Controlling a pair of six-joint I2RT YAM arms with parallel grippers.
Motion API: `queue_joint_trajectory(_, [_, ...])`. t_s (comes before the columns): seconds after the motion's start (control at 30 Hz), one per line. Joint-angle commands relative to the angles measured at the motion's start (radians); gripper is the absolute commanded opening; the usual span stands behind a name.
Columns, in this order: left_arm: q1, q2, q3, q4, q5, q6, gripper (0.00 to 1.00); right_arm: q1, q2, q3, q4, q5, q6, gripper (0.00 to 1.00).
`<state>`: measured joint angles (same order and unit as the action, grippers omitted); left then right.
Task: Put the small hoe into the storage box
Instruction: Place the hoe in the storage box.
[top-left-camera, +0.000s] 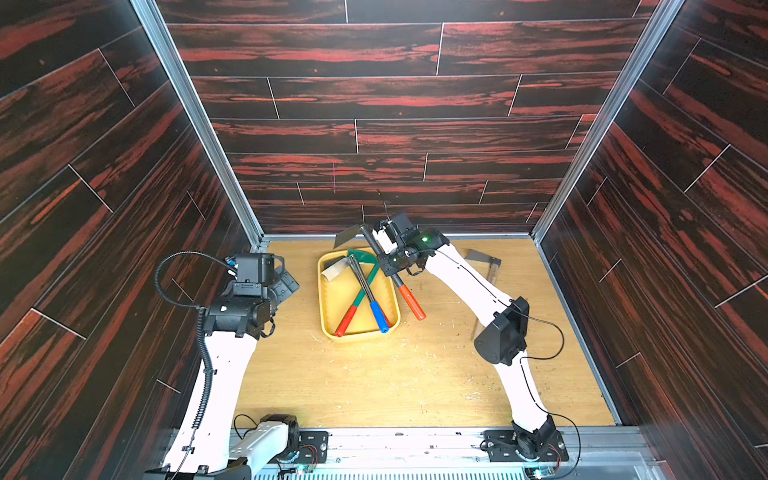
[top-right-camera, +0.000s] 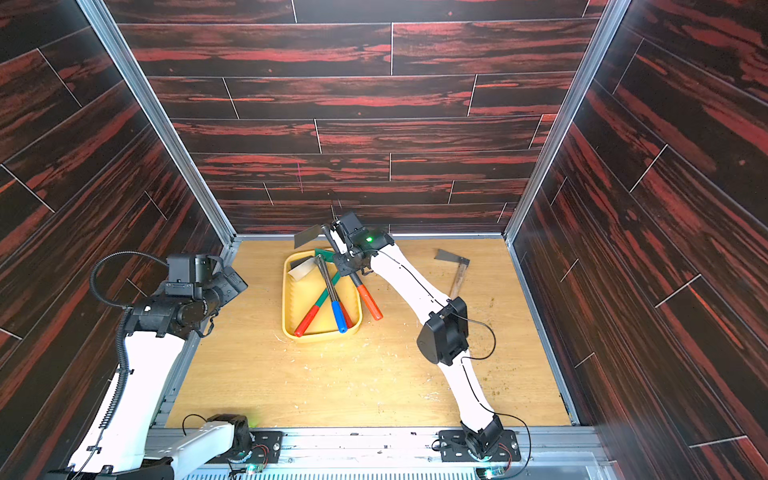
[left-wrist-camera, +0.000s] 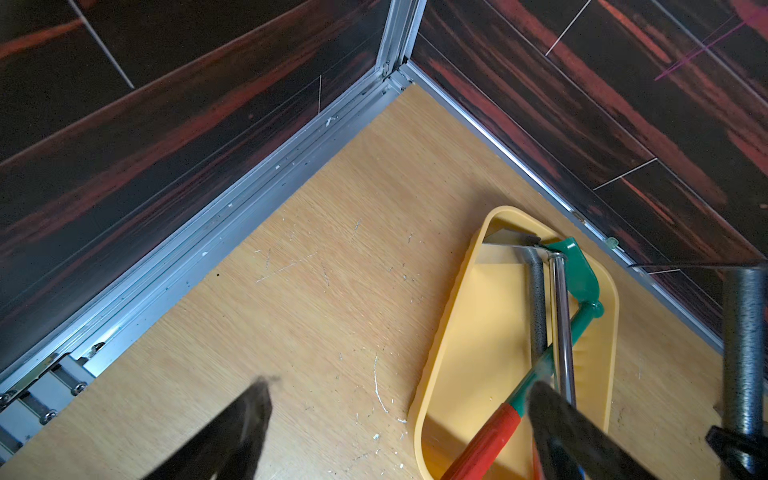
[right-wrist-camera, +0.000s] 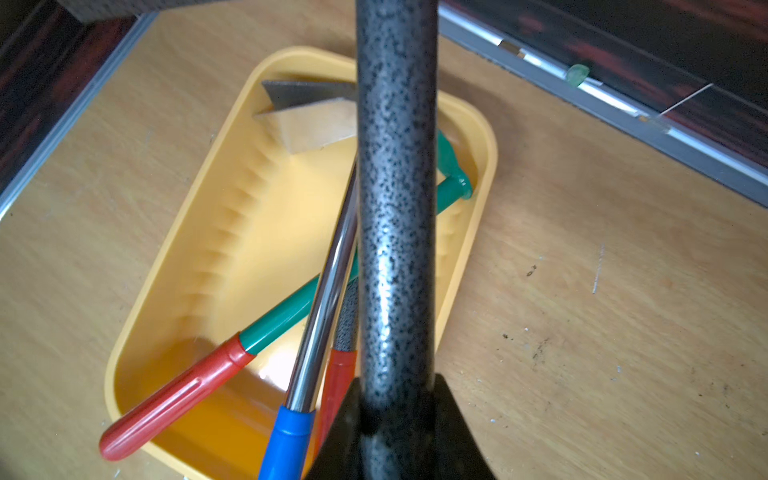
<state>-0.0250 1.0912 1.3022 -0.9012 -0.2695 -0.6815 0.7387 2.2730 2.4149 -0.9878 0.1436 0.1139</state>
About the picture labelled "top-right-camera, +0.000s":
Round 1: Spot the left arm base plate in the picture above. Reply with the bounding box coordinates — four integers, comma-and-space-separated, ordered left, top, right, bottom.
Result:
207, 430, 285, 467

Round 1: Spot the yellow plastic storage tray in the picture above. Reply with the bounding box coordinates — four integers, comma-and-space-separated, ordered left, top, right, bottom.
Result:
282, 250, 364, 343

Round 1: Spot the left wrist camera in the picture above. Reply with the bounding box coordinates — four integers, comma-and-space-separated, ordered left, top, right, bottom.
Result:
163, 254, 213, 300

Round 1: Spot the green hoe red grip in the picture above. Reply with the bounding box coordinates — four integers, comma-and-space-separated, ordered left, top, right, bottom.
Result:
293, 248, 349, 338

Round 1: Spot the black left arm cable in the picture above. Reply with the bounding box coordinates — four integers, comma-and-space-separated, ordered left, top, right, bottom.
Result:
65, 250, 169, 480

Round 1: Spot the dark hoe red grip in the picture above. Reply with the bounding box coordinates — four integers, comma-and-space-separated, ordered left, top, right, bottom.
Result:
293, 224, 383, 320

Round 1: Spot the steel hoe blue grip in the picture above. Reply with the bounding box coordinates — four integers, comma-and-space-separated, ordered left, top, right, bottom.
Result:
287, 254, 350, 335

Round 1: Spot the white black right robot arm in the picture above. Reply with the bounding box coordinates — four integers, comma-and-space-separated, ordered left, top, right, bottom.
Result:
321, 213, 504, 460

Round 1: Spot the wooden handle hoe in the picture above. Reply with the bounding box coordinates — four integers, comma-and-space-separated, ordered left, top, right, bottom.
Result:
434, 249, 470, 299

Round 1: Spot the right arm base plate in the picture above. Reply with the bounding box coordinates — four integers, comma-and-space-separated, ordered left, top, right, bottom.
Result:
433, 429, 522, 463

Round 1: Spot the black hoe red grip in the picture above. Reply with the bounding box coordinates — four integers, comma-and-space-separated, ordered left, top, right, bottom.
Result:
341, 304, 354, 329

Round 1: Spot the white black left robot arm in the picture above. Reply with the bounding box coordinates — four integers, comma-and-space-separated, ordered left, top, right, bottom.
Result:
45, 254, 254, 479

